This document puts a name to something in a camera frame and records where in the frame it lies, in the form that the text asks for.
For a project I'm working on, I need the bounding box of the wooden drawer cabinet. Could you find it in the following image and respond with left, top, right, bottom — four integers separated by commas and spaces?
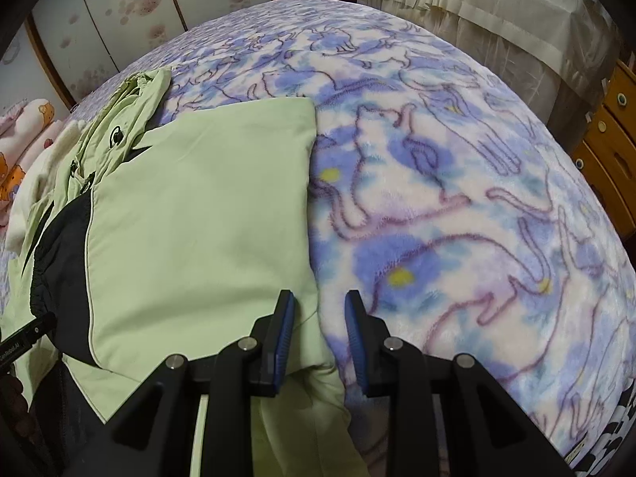
571, 60, 636, 239

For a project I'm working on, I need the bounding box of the bear print pink quilt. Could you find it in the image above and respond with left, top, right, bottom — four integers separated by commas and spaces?
0, 98, 65, 224

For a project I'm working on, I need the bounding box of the light green jacket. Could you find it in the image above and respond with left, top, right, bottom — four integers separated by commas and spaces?
0, 67, 371, 477

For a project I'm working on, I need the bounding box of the black and white printed cloth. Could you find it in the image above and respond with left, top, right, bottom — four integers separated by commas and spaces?
571, 388, 636, 473

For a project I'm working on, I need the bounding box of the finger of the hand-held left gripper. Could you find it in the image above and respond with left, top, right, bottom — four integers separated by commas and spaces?
0, 312, 56, 366

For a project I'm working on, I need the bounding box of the cream white fuzzy garment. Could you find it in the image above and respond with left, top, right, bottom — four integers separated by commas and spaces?
5, 119, 83, 249

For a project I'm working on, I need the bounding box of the cat print fleece blanket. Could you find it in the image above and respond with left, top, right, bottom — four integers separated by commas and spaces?
0, 0, 634, 475

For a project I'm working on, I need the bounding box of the floral sliding door wardrobe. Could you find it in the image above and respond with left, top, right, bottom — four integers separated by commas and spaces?
0, 0, 271, 105

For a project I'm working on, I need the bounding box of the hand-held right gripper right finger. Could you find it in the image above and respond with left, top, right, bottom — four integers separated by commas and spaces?
344, 289, 572, 477

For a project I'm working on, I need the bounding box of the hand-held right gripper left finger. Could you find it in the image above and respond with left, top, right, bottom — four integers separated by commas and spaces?
64, 289, 299, 477

